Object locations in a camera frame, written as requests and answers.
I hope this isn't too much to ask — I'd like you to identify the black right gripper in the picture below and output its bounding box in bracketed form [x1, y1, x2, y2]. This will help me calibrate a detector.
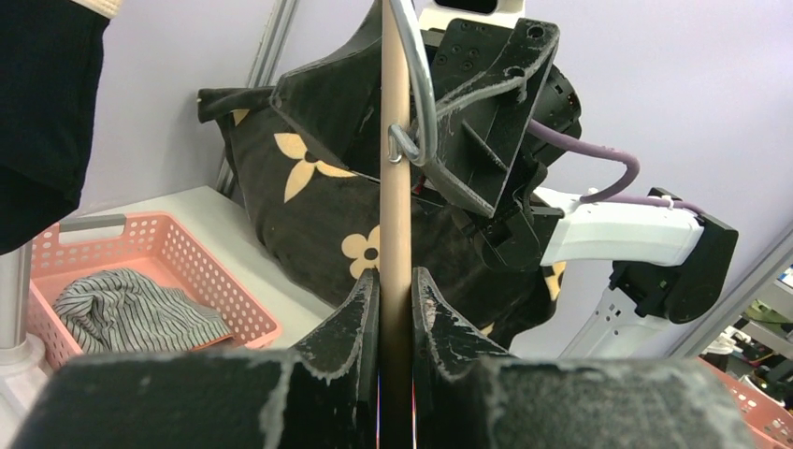
[427, 19, 582, 271]

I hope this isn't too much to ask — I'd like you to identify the pink plastic basket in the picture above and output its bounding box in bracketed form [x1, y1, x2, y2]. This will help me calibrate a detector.
[27, 212, 282, 369]

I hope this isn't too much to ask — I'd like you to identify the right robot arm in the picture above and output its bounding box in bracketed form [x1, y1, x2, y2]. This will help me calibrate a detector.
[270, 1, 738, 357]

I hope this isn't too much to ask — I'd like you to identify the black underwear beige waistband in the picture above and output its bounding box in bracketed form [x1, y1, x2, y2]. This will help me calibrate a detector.
[1, 0, 122, 253]

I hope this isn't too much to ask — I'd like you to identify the aluminium frame profile right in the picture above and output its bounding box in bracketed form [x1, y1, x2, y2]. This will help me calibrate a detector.
[213, 0, 305, 199]

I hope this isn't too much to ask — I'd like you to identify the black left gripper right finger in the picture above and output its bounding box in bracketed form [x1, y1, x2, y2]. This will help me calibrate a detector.
[411, 268, 753, 448]

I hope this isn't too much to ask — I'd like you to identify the black floral blanket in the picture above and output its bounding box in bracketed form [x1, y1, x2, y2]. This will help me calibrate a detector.
[197, 88, 565, 347]

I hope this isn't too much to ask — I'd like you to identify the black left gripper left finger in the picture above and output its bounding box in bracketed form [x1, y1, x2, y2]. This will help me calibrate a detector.
[12, 269, 380, 448]

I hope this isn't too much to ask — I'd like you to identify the white clothes rack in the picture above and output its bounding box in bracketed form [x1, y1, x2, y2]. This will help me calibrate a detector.
[1, 242, 51, 433]

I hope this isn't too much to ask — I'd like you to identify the grey striped underwear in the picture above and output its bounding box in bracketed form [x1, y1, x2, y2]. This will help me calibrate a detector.
[53, 268, 232, 354]

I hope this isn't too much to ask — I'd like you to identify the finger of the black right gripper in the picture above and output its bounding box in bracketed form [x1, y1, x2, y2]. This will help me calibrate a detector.
[270, 1, 382, 181]

